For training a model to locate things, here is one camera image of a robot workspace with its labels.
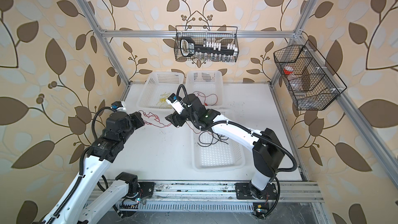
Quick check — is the red alligator clip lead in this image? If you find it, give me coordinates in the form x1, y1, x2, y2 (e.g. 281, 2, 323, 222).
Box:
193, 91, 218, 106

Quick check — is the yellow cable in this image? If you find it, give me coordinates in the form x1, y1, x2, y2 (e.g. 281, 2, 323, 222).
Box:
156, 92, 172, 108

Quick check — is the black cable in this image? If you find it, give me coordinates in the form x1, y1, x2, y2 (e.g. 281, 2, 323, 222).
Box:
197, 130, 229, 147

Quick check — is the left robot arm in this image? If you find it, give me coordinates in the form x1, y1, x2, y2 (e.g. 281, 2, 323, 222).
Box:
41, 111, 145, 224

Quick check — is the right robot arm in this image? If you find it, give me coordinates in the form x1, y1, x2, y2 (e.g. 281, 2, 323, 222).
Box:
165, 93, 297, 219

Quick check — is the back middle white basket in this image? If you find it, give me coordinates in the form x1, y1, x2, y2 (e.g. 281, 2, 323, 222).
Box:
185, 71, 224, 107

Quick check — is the back left white basket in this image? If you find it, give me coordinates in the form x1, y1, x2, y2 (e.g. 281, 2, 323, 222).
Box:
137, 72, 184, 111

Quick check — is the front white plastic basket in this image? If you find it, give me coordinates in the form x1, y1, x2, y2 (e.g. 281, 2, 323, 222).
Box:
191, 131, 246, 172

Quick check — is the red capped item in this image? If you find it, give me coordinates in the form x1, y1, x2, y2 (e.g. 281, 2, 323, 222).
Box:
283, 65, 294, 76

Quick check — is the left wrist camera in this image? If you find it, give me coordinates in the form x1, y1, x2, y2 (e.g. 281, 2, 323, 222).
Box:
111, 101, 126, 112

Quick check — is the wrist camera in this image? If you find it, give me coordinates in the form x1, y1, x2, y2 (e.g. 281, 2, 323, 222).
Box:
166, 93, 184, 115
111, 101, 126, 112

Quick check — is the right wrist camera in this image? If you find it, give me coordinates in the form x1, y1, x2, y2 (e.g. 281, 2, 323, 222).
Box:
166, 93, 184, 115

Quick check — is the black tool with handle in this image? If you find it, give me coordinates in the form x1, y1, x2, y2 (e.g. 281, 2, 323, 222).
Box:
178, 37, 239, 58

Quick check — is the back black wire basket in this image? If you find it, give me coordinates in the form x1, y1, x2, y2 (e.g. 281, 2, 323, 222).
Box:
174, 24, 239, 63

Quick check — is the black wire basket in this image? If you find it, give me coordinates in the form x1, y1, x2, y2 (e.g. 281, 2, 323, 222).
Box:
273, 40, 347, 111
174, 24, 239, 63

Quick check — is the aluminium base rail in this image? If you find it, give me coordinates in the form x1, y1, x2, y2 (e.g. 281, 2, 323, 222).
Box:
80, 180, 324, 218

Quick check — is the right black wire basket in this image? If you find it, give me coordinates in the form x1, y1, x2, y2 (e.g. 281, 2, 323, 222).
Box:
273, 40, 347, 111

